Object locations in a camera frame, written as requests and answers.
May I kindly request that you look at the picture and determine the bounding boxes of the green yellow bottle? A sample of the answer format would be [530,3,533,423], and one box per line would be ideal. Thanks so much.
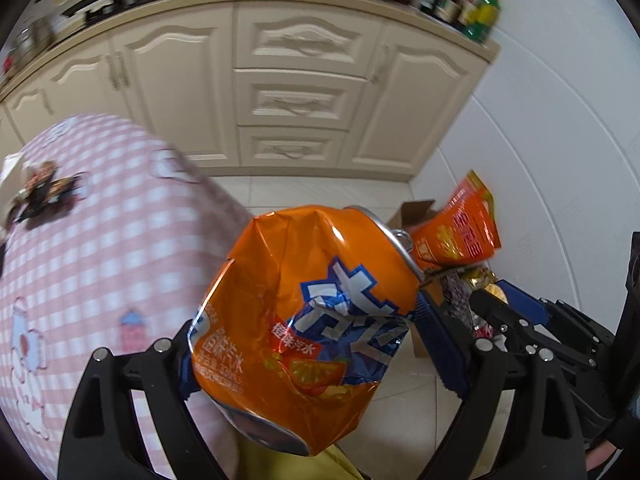
[463,0,500,44]

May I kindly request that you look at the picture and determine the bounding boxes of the orange snack bag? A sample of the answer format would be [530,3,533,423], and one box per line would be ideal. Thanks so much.
[410,170,501,272]

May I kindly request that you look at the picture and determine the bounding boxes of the cream kitchen cabinets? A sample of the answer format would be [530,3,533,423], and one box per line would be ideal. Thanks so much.
[1,0,499,181]

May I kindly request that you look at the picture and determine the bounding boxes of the pink checkered tablecloth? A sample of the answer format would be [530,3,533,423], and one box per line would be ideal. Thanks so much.
[1,114,250,479]

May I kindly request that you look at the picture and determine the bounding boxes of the crushed orange soda can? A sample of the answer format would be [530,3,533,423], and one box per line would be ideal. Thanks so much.
[189,206,419,456]

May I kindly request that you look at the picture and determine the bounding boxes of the brown cardboard box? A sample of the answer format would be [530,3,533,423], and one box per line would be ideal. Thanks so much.
[386,200,436,360]

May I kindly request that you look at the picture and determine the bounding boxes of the gold black patterned bag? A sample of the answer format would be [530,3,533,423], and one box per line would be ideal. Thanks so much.
[438,266,508,339]

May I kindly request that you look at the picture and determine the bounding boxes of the dark snack wrapper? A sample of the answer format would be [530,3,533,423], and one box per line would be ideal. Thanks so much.
[8,160,80,224]

